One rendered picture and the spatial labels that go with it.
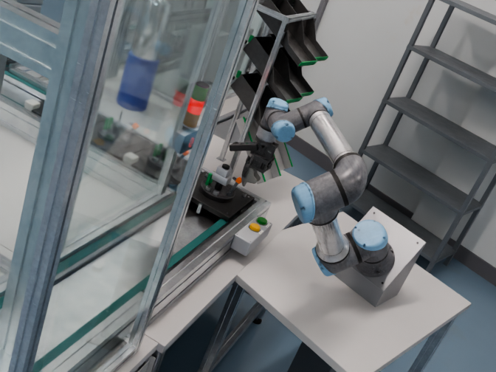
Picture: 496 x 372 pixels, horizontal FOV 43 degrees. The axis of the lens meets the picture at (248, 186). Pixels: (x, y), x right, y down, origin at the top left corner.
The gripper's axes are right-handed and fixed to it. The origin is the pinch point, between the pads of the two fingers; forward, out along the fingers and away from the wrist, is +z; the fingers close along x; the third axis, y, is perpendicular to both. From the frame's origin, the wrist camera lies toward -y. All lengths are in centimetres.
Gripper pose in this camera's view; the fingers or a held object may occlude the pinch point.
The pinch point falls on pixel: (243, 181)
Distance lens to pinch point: 238.5
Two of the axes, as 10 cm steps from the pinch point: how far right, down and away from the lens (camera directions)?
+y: 8.6, 4.5, -2.4
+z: -3.2, 8.4, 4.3
